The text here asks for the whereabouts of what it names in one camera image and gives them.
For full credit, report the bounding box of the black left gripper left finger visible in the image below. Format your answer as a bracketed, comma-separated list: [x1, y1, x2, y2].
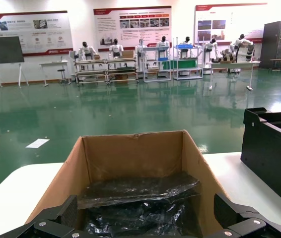
[0, 194, 86, 238]

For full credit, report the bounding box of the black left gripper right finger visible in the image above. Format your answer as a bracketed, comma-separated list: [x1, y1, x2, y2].
[205, 192, 281, 238]

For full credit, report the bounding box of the grey transparent antistatic bag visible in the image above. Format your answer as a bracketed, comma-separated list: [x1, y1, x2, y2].
[77, 172, 202, 209]

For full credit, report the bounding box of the black slotted plastic container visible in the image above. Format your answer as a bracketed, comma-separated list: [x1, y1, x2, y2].
[240, 107, 281, 215]

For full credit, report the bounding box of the graphics card in antistatic bag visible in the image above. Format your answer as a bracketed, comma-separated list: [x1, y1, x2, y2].
[84, 198, 204, 238]

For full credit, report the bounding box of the brown cardboard box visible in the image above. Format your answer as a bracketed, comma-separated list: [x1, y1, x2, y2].
[25, 130, 230, 238]

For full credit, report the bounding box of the large distant cardboard box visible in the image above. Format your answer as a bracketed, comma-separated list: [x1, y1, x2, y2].
[121, 50, 135, 60]

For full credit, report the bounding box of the white paper sheet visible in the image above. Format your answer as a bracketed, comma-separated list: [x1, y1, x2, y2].
[25, 138, 50, 149]

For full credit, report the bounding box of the black round stool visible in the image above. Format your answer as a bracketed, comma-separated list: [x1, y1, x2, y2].
[57, 68, 67, 84]

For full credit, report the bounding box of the white roller rack workbench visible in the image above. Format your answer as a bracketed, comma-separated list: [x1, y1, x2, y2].
[73, 59, 108, 85]
[105, 57, 140, 84]

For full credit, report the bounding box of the small white table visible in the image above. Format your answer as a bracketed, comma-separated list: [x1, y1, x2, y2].
[39, 60, 71, 87]

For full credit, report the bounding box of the long white table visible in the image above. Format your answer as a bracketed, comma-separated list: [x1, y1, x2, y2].
[208, 61, 261, 92]

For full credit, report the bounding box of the white metal shelving rack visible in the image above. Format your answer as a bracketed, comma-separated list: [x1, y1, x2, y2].
[172, 37, 204, 81]
[142, 46, 172, 83]

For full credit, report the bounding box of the green cloth on rack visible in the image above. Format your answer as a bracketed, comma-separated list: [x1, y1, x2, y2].
[162, 60, 198, 71]

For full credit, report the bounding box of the small wooden stool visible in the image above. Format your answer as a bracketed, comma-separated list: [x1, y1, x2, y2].
[269, 58, 281, 73]

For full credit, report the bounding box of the white humanoid robot black head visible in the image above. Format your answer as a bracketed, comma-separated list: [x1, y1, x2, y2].
[134, 38, 148, 72]
[181, 36, 194, 59]
[108, 38, 125, 60]
[220, 34, 255, 63]
[203, 37, 219, 75]
[156, 36, 171, 60]
[77, 41, 98, 61]

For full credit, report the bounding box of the black server cabinet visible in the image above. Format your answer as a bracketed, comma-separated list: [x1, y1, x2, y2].
[259, 20, 281, 70]

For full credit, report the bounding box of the black display on white stand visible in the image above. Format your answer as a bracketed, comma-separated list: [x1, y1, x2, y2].
[0, 36, 29, 90]

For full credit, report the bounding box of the white info board red trim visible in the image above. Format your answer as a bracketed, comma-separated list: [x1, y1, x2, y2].
[92, 6, 173, 52]
[194, 2, 268, 45]
[0, 10, 74, 57]

